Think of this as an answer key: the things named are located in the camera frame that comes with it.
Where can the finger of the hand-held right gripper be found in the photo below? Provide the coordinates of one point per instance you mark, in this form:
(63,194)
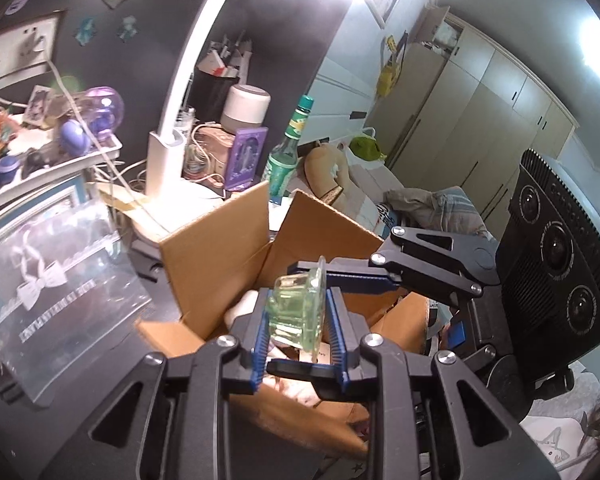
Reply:
(300,370)
(360,275)

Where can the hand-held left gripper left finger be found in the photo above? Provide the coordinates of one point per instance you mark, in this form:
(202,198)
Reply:
(260,345)

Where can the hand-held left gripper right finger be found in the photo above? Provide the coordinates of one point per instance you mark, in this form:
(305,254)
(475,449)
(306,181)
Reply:
(337,340)

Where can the clear green plastic container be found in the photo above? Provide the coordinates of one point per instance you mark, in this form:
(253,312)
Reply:
(295,310)

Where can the brown cardboard box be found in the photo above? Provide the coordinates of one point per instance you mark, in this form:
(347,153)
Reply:
(215,260)

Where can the striped clothing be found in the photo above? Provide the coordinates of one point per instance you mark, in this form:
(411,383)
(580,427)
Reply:
(440,205)

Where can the brown plush toy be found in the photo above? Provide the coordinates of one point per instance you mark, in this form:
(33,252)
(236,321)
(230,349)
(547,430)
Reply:
(325,170)

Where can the green frog plush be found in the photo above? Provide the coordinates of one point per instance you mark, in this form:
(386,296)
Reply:
(365,147)

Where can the green glass bottle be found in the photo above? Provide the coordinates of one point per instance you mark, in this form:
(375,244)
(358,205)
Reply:
(282,165)

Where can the purple box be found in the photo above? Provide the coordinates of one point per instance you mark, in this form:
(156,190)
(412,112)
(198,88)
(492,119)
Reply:
(247,157)

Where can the white cloth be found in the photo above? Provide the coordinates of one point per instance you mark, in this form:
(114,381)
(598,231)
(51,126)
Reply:
(555,440)

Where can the beige wardrobe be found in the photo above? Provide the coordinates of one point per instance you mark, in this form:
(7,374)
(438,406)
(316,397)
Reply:
(480,110)

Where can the pink pouch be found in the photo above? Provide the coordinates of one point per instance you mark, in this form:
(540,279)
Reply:
(212,147)

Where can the white desk lamp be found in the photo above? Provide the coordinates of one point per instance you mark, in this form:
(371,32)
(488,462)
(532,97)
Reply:
(162,170)

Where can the white humidifier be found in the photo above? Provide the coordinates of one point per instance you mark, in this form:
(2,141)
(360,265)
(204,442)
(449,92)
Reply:
(245,105)

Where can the clear plastic gift bag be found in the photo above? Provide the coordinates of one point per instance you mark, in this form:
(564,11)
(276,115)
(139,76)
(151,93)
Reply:
(60,285)

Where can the yellow bag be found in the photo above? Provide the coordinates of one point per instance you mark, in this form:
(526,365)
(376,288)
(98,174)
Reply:
(390,67)

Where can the black box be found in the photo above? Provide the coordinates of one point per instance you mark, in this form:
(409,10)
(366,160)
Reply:
(212,92)

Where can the white paper models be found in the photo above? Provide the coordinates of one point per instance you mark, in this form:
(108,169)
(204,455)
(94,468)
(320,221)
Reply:
(225,57)

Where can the light blue framed box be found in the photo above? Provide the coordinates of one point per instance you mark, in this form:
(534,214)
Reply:
(40,200)

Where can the white tray shelf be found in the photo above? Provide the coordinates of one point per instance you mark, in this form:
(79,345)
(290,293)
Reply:
(55,172)

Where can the framed picture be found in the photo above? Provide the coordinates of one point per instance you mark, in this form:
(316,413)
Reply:
(385,2)

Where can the purple oval toy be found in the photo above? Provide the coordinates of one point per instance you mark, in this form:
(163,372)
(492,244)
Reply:
(75,137)

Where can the clear purple ball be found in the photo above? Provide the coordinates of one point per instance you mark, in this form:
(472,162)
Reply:
(102,110)

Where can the blue jar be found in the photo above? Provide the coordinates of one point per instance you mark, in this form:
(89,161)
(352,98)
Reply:
(2,172)

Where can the printed card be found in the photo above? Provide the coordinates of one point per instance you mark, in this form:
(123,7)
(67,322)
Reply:
(39,104)

